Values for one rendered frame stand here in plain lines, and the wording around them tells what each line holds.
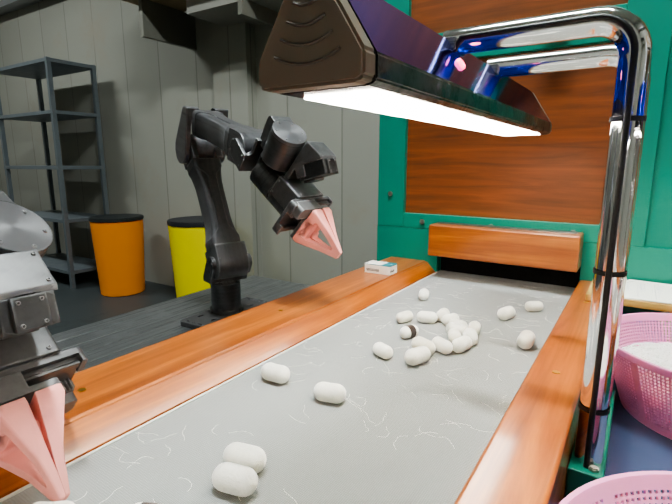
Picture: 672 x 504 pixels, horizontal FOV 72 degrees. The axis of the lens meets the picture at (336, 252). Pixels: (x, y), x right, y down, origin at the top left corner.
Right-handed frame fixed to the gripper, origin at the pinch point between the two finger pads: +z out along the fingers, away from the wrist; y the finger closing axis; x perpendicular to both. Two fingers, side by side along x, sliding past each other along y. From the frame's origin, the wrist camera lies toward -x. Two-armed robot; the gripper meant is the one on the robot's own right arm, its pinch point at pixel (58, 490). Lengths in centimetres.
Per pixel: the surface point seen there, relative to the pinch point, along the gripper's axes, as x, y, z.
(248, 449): -5.5, 11.1, 6.1
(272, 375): 0.8, 23.7, 0.1
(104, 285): 245, 166, -181
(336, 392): -5.2, 24.0, 6.5
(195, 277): 165, 170, -118
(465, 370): -9.5, 40.2, 14.0
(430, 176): -9, 89, -20
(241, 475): -6.6, 8.6, 7.5
